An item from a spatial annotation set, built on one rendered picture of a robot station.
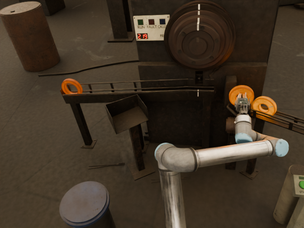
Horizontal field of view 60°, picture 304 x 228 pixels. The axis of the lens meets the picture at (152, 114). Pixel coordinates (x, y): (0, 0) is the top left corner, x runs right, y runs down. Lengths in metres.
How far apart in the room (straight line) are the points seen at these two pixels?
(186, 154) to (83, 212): 0.81
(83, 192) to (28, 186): 0.92
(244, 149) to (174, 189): 0.41
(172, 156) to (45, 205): 1.47
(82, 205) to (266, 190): 1.41
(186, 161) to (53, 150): 1.87
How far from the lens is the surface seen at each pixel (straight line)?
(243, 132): 1.56
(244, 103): 1.67
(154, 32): 2.01
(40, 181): 2.66
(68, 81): 2.35
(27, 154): 2.98
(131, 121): 1.98
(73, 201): 1.85
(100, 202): 1.78
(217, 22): 1.77
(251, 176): 2.39
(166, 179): 1.41
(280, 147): 1.52
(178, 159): 1.26
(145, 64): 2.12
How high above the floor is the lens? 1.87
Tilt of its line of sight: 39 degrees down
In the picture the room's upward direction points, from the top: 7 degrees counter-clockwise
